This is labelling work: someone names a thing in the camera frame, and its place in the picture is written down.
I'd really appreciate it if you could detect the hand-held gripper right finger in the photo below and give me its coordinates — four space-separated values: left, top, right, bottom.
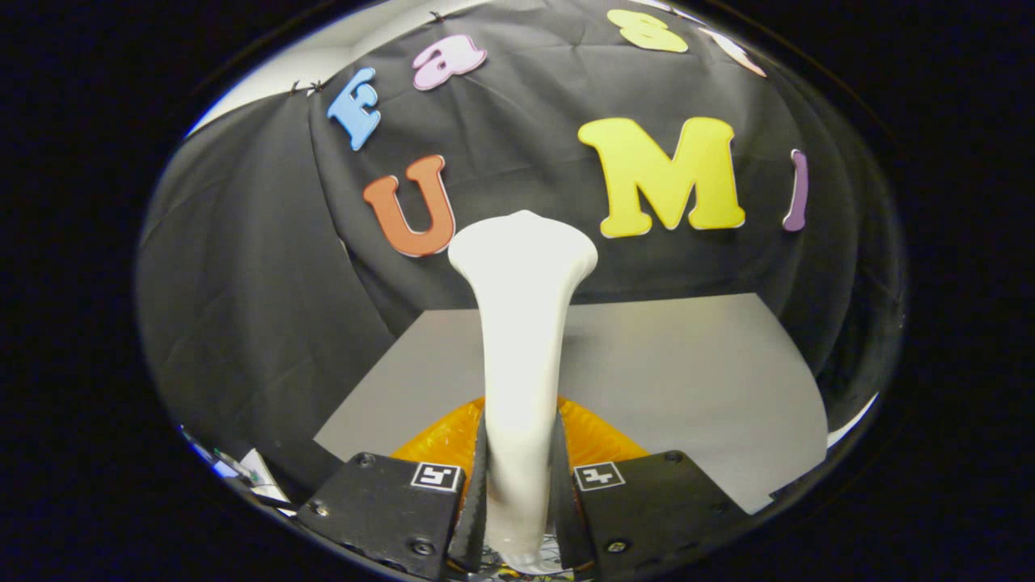
552 396 749 581

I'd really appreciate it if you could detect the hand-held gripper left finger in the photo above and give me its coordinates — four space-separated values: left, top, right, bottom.
295 396 488 581

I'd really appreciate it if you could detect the white garment steamer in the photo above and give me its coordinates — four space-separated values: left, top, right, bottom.
447 210 599 575

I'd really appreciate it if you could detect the grey cabinet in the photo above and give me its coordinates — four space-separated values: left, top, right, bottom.
314 293 830 515

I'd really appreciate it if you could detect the white and blue device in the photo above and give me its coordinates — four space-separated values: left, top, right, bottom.
182 428 296 514

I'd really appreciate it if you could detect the black backdrop cloth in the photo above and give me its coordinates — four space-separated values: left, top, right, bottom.
136 0 905 518

